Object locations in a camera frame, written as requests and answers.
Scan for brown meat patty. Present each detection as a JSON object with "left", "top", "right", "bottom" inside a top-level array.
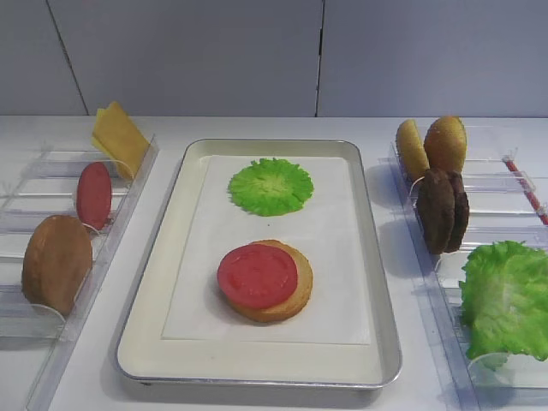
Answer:
[
  {"left": 416, "top": 169, "right": 455, "bottom": 255},
  {"left": 445, "top": 171, "right": 469, "bottom": 253}
]

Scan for round lettuce piece on tray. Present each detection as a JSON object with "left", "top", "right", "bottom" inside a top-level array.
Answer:
[{"left": 228, "top": 158, "right": 314, "bottom": 217}]

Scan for right clear acrylic rack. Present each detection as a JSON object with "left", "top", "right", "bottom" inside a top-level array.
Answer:
[{"left": 384, "top": 146, "right": 547, "bottom": 410}]

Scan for yellow cheese slices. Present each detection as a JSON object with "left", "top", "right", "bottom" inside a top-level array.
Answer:
[{"left": 92, "top": 101, "right": 149, "bottom": 180}]

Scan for left sesame bun half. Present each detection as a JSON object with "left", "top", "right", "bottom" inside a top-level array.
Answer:
[{"left": 396, "top": 119, "right": 430, "bottom": 182}]

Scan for tomato slice on tray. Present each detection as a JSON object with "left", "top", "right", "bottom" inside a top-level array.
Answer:
[{"left": 217, "top": 243, "right": 298, "bottom": 309}]

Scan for left clear acrylic rack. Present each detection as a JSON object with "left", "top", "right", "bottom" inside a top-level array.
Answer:
[{"left": 1, "top": 142, "right": 158, "bottom": 410}]

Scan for clear acrylic rack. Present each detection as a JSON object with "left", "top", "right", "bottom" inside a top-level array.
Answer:
[
  {"left": 1, "top": 142, "right": 158, "bottom": 410},
  {"left": 384, "top": 146, "right": 547, "bottom": 410}
]

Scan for brown bun slice in rack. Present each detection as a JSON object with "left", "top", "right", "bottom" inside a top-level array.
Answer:
[{"left": 21, "top": 215, "right": 92, "bottom": 317}]

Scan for metal baking tray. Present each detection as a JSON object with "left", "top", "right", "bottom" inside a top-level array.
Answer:
[{"left": 117, "top": 140, "right": 402, "bottom": 390}]

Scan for right sesame bun top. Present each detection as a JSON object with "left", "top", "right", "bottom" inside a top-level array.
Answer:
[{"left": 424, "top": 116, "right": 468, "bottom": 173}]

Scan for bottom bun slice on tray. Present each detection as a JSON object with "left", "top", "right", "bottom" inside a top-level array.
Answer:
[{"left": 222, "top": 240, "right": 313, "bottom": 323}]

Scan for large green lettuce leaf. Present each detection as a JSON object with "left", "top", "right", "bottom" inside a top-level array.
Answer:
[{"left": 459, "top": 241, "right": 547, "bottom": 361}]

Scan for white paper liner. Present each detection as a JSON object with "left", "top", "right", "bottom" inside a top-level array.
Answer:
[{"left": 163, "top": 156, "right": 372, "bottom": 344}]

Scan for red tomato slice in rack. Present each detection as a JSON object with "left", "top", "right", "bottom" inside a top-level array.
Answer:
[{"left": 76, "top": 162, "right": 112, "bottom": 230}]

